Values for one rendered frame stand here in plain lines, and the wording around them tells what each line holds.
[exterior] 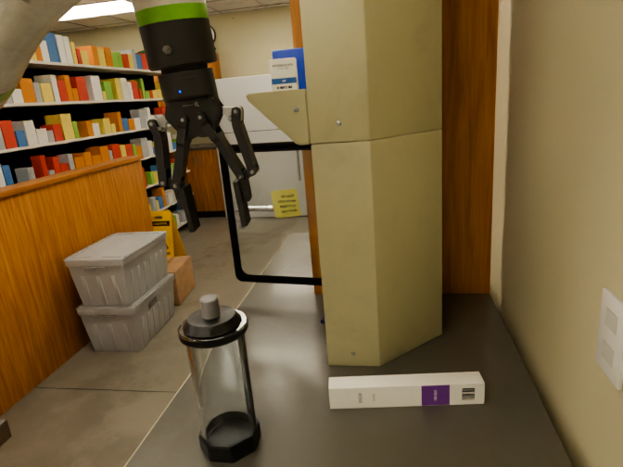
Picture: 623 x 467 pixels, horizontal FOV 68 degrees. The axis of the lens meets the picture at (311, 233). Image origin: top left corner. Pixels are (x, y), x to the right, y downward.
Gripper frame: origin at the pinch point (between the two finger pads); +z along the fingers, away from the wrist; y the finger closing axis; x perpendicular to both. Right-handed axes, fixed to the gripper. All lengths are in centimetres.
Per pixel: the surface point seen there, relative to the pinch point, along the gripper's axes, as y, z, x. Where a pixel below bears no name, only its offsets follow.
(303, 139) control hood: -12.1, -5.6, -20.6
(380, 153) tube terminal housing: -25.9, -1.1, -21.1
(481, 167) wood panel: -52, 12, -54
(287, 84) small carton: -9.6, -15.3, -28.1
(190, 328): 5.6, 15.9, 7.4
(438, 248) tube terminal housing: -37, 23, -30
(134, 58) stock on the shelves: 204, -48, -428
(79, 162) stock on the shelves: 217, 32, -300
